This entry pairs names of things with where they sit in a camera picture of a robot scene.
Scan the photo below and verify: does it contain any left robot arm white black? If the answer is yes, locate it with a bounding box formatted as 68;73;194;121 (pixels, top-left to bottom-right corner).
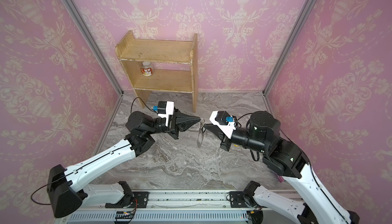
47;110;201;218

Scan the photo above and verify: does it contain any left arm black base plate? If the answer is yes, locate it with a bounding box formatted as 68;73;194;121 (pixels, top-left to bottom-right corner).
105;191;150;209

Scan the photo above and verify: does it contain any purple snack packet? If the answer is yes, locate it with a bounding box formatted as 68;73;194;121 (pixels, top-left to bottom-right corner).
276;174;285;183

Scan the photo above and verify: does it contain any white jar red label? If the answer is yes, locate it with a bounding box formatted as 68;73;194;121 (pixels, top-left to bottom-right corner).
141;62;153;77

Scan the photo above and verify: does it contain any silver metal key holder plate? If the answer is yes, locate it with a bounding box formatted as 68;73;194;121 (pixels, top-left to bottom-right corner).
197;118;206;148

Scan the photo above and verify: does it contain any aluminium front rail frame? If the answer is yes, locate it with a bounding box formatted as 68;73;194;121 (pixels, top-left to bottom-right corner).
58;189;325;224

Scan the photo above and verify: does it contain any wooden two-tier shelf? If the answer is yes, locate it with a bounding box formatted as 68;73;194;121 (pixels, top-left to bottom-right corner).
115;31;199;112

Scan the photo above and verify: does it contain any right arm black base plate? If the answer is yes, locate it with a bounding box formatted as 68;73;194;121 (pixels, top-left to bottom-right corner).
229;191;265;209

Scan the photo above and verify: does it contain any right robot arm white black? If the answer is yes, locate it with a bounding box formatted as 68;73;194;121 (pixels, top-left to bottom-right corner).
203;111;360;224

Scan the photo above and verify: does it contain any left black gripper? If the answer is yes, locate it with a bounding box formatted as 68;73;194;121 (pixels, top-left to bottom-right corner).
145;107;198;140

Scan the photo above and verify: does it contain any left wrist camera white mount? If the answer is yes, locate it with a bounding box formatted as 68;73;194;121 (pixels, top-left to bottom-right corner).
153;101;175;127

